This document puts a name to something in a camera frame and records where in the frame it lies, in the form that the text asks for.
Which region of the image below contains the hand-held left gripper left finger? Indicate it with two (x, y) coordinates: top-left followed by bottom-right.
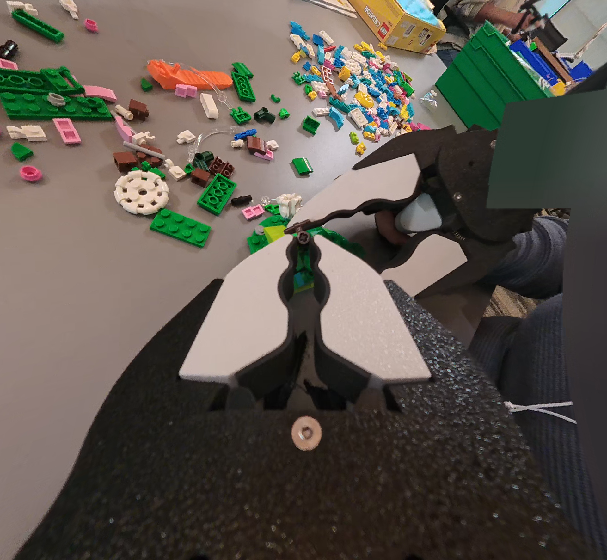
(179, 239), (305, 410)

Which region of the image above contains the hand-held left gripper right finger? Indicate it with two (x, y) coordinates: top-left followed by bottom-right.
(310, 237), (433, 413)

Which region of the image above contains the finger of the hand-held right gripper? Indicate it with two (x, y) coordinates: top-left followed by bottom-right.
(378, 233), (475, 299)
(289, 154), (424, 232)

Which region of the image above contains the dark lego stalk piece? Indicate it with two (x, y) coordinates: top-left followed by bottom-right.
(284, 218), (333, 257)

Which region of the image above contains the green lego model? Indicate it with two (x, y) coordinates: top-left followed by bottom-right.
(247, 215), (367, 295)

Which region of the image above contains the person's right forearm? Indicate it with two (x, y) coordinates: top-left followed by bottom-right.
(491, 215), (568, 301)

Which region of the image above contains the white lego flower cluster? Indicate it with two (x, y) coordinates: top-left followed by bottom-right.
(275, 192), (303, 219)

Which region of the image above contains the pile of colourful lego pieces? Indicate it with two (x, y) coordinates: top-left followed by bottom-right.
(288, 19), (430, 155)

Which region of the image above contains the green studded lego plate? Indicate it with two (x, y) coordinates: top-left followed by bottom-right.
(149, 207), (212, 249)

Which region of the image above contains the white round lego plate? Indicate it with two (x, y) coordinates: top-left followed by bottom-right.
(113, 168), (170, 216)

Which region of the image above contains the clear curved lego piece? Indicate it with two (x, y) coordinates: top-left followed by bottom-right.
(191, 127), (238, 163)

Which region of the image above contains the clear lego stick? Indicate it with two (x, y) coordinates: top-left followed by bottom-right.
(187, 64), (234, 109)

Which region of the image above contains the grey lego bar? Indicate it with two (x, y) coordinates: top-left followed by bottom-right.
(123, 141), (166, 159)

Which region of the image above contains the orange lego piece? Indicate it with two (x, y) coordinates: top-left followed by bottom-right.
(146, 59), (234, 91)

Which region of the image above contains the large green lego plate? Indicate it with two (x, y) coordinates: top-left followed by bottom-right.
(0, 93), (114, 122)

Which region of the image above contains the person's right hand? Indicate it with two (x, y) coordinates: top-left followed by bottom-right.
(376, 210), (414, 246)

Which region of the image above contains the green storage bin stack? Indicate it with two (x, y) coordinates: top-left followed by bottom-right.
(435, 19), (562, 131)

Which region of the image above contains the blue storage bin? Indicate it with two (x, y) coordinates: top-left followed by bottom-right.
(510, 38), (593, 91)

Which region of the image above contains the person's dark blue sweater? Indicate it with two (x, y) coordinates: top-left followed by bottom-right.
(467, 293), (577, 537)

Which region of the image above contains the white cord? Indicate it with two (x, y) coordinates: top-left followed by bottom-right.
(505, 400), (578, 424)

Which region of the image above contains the long green lego frame plate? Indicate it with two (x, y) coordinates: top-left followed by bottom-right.
(0, 67), (85, 96)

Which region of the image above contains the green lego rail piece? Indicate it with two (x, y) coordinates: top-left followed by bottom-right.
(11, 8), (65, 44)

